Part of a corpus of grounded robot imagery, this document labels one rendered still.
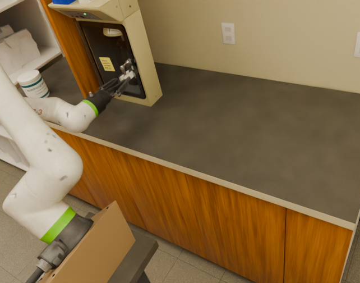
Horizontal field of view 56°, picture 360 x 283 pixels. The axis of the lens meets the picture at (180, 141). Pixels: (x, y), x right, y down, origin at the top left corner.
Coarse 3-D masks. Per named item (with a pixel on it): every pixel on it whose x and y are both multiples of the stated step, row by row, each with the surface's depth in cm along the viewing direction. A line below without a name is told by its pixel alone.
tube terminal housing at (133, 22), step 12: (120, 0) 141; (132, 0) 146; (132, 12) 148; (132, 24) 150; (132, 36) 152; (144, 36) 159; (132, 48) 154; (144, 48) 161; (144, 60) 163; (144, 72) 165; (144, 84) 167; (156, 84) 175; (156, 96) 178
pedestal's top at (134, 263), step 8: (88, 216) 130; (136, 232) 120; (136, 240) 118; (144, 240) 117; (152, 240) 116; (136, 248) 115; (144, 248) 115; (152, 248) 115; (128, 256) 114; (136, 256) 113; (144, 256) 112; (152, 256) 116; (120, 264) 112; (128, 264) 111; (136, 264) 111; (144, 264) 112; (120, 272) 110; (128, 272) 109; (136, 272) 109; (112, 280) 108; (120, 280) 108; (128, 280) 107; (136, 280) 110
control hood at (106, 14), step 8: (96, 0) 140; (104, 0) 138; (112, 0) 137; (56, 8) 148; (64, 8) 144; (72, 8) 141; (80, 8) 139; (88, 8) 136; (96, 8) 133; (104, 8) 135; (112, 8) 138; (120, 8) 142; (96, 16) 144; (104, 16) 141; (112, 16) 139; (120, 16) 143
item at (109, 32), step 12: (84, 24) 160; (96, 24) 155; (108, 24) 151; (120, 24) 148; (84, 36) 166; (96, 36) 161; (108, 36) 156; (120, 36) 152; (96, 48) 167; (108, 48) 162; (120, 48) 157; (96, 60) 173; (120, 60) 163; (132, 60) 158; (108, 72) 175; (120, 72) 169; (132, 84) 170; (132, 96) 177; (144, 96) 171
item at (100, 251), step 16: (112, 208) 102; (96, 224) 97; (112, 224) 104; (96, 240) 99; (112, 240) 106; (128, 240) 114; (80, 256) 94; (96, 256) 101; (112, 256) 107; (48, 272) 106; (64, 272) 90; (80, 272) 96; (96, 272) 102; (112, 272) 109
